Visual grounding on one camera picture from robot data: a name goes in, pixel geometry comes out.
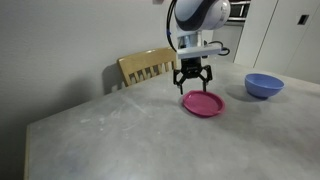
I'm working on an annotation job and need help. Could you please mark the pink round plastic lid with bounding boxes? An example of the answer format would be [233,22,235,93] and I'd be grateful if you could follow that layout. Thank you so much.
[182,89,226,118]

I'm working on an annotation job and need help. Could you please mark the black cabinet handle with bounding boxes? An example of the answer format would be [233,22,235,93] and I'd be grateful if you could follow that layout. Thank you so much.
[297,14,310,26]

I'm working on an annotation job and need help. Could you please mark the white cabinet doors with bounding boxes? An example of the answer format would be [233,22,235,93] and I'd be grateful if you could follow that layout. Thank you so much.
[233,0,320,84]

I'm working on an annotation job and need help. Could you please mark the light wooden slat-back chair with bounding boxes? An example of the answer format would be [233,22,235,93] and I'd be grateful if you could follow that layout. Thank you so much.
[116,46,179,88]

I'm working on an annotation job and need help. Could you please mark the black arm cable, blue tape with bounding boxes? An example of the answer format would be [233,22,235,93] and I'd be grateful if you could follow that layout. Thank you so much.
[166,0,179,53]

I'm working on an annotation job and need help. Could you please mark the blue plastic bowl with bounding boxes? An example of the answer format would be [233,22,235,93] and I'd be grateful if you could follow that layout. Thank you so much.
[244,73,286,99]

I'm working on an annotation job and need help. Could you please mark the built-in black oven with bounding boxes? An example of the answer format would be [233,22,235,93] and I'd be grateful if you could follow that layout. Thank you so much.
[227,0,252,24]

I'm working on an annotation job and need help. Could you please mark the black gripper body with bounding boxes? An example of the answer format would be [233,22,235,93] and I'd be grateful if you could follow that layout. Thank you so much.
[180,57,204,80]

